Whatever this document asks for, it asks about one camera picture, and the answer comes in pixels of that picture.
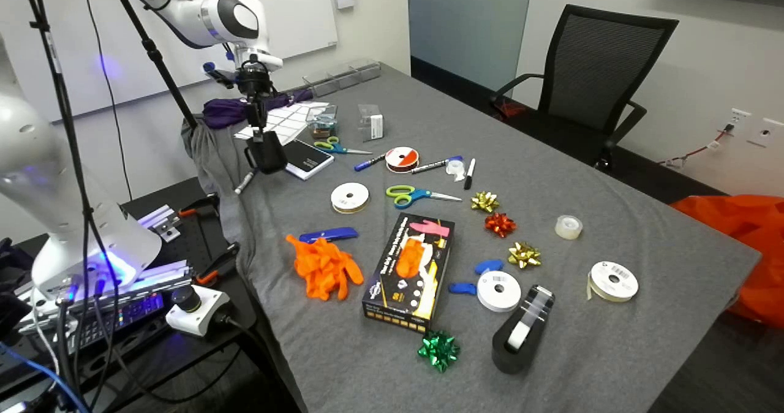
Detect white wall socket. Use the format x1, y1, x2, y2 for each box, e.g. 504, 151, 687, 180
728, 108, 753, 134

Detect heap of orange gloves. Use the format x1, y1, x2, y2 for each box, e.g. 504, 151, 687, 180
285, 233, 365, 302

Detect frosted glass panel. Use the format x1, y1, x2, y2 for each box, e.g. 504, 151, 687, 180
407, 0, 535, 93

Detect orange and white ribbon spool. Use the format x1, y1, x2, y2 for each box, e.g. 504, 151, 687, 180
384, 146, 421, 174

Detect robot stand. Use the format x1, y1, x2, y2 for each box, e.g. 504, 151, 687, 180
0, 176, 288, 413

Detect white wall plate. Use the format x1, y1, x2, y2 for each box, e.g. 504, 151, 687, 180
754, 117, 784, 150

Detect black and white marker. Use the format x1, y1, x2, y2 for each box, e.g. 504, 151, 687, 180
233, 167, 258, 195

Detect clear plastic organizer tray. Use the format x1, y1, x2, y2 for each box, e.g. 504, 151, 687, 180
302, 58, 382, 99

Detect gold gift bow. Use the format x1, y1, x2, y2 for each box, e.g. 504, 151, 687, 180
470, 191, 500, 214
507, 241, 543, 270

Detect small clear plastic box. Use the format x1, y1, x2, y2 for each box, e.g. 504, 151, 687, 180
306, 105, 339, 140

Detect whiteboard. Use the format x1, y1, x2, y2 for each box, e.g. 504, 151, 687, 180
0, 0, 339, 123

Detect emergency stop button box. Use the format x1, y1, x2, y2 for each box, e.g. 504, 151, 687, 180
165, 284, 232, 338

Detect cream ribbon spool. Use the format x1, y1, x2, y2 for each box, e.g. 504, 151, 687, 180
330, 181, 371, 214

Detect clear box with white pack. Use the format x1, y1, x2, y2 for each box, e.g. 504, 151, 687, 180
358, 103, 385, 143

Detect orange plastic bag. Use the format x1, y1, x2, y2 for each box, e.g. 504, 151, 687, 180
668, 194, 784, 329

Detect black tape dispenser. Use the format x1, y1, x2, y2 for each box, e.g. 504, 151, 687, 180
491, 284, 556, 376

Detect purple cloth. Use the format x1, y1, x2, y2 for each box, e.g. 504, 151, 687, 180
202, 89, 315, 130

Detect black glove box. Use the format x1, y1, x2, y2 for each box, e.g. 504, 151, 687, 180
361, 212, 456, 335

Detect green and blue scissors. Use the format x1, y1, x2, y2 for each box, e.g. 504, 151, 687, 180
313, 135, 374, 157
385, 184, 464, 210

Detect red gift bow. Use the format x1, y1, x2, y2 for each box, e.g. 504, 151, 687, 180
484, 212, 517, 238

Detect white marker with blue cap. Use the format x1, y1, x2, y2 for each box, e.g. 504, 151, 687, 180
410, 155, 465, 175

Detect black control box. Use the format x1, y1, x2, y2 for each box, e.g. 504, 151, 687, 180
17, 289, 167, 347

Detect green gift bow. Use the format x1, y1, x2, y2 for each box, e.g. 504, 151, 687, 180
417, 330, 461, 373

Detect aluminium bracket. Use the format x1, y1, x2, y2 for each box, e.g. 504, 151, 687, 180
137, 204, 183, 243

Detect blue cable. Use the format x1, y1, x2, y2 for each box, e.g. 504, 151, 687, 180
0, 338, 94, 413

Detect black mug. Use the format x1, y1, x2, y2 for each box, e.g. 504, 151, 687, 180
243, 131, 289, 175

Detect sheet of white labels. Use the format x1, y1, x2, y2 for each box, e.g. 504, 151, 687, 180
234, 100, 332, 142

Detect black office chair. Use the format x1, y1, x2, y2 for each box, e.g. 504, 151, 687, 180
489, 4, 680, 172

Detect black cable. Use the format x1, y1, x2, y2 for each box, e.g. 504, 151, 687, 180
211, 314, 290, 404

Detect red cable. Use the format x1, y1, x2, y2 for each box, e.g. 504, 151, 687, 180
658, 126, 734, 168

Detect black notebook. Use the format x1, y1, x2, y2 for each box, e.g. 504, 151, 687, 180
282, 138, 336, 181

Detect grey tablecloth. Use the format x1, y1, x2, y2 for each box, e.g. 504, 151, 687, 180
180, 63, 764, 413

